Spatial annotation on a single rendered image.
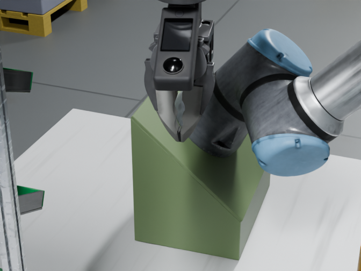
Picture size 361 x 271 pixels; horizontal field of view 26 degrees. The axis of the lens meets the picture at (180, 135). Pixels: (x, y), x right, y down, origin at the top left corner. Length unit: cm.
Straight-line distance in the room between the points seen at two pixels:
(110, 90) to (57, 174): 240
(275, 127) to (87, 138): 68
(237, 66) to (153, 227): 33
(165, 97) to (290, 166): 34
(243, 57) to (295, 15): 380
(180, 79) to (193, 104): 11
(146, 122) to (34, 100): 268
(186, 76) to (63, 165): 85
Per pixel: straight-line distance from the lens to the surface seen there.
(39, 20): 478
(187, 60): 92
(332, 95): 123
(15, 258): 89
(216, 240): 142
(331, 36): 483
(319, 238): 150
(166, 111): 102
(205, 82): 100
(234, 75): 136
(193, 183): 136
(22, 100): 402
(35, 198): 97
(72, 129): 187
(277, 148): 123
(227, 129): 140
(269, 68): 132
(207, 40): 99
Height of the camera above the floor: 173
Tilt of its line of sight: 29 degrees down
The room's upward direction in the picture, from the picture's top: straight up
